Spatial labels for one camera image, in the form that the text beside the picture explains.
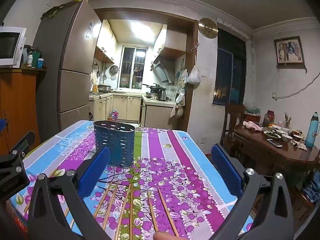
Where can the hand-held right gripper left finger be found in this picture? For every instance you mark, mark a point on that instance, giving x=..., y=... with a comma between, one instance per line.
x=96, y=172

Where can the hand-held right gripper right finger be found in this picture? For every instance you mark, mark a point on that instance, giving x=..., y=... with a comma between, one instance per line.
x=226, y=172

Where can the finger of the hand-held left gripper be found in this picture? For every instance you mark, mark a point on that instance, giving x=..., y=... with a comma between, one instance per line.
x=2, y=125
x=21, y=146

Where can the blue perforated utensil holder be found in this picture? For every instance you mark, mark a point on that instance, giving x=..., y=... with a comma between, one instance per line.
x=115, y=145

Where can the bunch of wooden chopsticks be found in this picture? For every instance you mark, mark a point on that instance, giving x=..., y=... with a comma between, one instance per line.
x=130, y=205

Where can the person's right hand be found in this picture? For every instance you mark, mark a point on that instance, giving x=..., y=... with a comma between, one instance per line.
x=163, y=236

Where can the orange wooden cabinet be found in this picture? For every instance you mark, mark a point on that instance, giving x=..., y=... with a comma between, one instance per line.
x=17, y=105

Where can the purple floral striped tablecloth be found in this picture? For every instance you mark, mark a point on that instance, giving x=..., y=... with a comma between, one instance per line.
x=175, y=170

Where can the dark wooden chair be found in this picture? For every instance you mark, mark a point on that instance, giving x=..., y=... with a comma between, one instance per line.
x=233, y=120

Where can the pink cloth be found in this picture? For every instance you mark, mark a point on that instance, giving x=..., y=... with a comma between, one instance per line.
x=252, y=125

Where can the white smartphone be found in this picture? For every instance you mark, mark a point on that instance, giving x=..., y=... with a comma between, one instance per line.
x=275, y=142

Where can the dark wooden dining table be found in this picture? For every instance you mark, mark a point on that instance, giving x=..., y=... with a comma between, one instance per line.
x=282, y=155

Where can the bowl of green vegetables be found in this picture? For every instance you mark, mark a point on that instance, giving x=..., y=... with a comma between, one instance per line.
x=272, y=135

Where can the red bottle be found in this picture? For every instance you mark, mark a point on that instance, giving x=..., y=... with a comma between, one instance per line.
x=113, y=115

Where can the glass jar red lid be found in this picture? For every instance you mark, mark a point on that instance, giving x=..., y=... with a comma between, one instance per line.
x=269, y=118

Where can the white bowl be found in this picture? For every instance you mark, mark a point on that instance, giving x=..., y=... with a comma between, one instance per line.
x=287, y=138

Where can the small white bottle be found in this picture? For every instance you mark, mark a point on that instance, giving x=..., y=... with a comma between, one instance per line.
x=30, y=60

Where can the beige lower kitchen cabinets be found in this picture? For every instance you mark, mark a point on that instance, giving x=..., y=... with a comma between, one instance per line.
x=125, y=107

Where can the translucent plastic bottle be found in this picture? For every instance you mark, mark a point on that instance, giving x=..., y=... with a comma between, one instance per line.
x=24, y=55

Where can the green container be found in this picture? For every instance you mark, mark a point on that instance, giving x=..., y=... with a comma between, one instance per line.
x=35, y=58

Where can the orange wooden chair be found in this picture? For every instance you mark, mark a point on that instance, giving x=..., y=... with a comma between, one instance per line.
x=300, y=200

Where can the hanging beige bag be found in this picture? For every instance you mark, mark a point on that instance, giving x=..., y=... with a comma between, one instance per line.
x=176, y=111

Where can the white microwave oven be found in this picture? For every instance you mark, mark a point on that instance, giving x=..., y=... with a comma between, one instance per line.
x=10, y=46

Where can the cup of chopsticks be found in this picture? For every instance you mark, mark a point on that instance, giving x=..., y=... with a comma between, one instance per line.
x=287, y=121

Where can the hanging clear bag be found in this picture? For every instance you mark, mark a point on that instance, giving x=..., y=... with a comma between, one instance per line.
x=180, y=96

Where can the grey refrigerator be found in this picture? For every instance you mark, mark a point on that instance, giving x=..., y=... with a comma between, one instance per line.
x=75, y=67

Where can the light blue thermos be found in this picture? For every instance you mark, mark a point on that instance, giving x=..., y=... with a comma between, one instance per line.
x=312, y=130

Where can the steel electric kettle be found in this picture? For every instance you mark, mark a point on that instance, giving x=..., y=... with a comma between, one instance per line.
x=162, y=95

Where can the hanging white plastic bag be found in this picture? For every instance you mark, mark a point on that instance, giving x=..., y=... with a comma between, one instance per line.
x=194, y=76

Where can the black wok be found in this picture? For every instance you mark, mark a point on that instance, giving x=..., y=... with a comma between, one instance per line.
x=154, y=88

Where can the hanging white cloth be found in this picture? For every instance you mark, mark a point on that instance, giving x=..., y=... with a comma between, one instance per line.
x=183, y=78

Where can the dark barred window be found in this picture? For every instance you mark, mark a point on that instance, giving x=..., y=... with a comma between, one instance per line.
x=228, y=67

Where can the bright kitchen window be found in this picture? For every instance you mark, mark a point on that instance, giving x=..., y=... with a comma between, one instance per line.
x=133, y=66

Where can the steel range hood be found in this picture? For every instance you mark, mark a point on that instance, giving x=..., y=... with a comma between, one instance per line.
x=162, y=72

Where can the green cloth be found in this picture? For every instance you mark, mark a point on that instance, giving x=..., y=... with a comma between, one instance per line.
x=55, y=8

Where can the framed elephant picture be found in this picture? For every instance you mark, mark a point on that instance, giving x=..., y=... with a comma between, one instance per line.
x=289, y=50

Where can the brown wooden door frame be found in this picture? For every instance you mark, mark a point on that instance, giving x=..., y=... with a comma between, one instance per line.
x=191, y=80

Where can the narrow beige wall cabinet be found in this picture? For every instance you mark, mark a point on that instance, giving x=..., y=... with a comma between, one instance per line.
x=105, y=45

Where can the beige wall cabinet wood base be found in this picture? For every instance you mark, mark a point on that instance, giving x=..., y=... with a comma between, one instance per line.
x=172, y=43

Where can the round gold wall clock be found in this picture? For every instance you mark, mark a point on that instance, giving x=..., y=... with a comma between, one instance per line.
x=208, y=28

